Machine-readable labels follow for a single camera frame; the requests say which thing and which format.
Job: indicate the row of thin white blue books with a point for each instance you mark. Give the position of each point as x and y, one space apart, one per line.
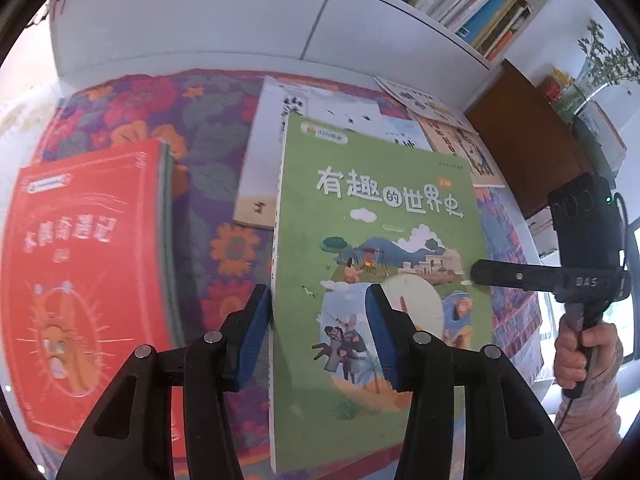
450 0

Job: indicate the red book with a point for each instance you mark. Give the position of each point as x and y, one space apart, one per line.
90 260

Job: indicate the person's right hand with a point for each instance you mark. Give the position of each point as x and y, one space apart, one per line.
607 355

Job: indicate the glass vase with green plant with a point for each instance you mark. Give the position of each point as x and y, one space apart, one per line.
605 70

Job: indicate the green book with landscape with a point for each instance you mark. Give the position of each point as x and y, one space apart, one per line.
380 240

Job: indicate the white book with yellow-robed figure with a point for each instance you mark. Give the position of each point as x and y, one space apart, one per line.
420 100

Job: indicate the person's right forearm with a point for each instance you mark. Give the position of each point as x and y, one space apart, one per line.
595 430

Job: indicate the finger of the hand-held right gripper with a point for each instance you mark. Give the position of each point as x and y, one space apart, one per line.
515 275

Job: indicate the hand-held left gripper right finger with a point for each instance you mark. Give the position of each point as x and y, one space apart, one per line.
385 335

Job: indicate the purple floral mat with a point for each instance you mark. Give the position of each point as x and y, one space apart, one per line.
215 125

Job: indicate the beige book with mermaid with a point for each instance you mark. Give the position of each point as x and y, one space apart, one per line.
270 160

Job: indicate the yellow red container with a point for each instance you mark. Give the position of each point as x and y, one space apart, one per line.
562 87

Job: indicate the brown wooden cabinet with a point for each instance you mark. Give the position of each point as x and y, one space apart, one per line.
525 150

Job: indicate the beige book with tree scene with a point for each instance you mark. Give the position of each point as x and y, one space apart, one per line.
465 155

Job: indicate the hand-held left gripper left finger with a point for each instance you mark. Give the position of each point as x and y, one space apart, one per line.
252 340

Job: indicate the dark round tray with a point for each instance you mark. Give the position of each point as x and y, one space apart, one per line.
600 135

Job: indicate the white bookshelf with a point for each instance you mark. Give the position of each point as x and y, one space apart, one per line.
200 25

